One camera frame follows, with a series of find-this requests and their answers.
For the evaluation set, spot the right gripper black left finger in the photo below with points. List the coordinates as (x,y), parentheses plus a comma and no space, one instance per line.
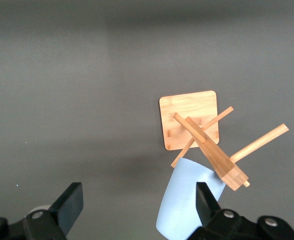
(67,207)

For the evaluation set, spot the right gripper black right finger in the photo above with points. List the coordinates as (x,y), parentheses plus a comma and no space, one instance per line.
(206,207)

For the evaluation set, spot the wooden cup rack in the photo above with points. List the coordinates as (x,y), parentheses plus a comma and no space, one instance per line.
(186,107)

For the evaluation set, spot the light blue cup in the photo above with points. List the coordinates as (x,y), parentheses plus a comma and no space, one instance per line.
(179,195)

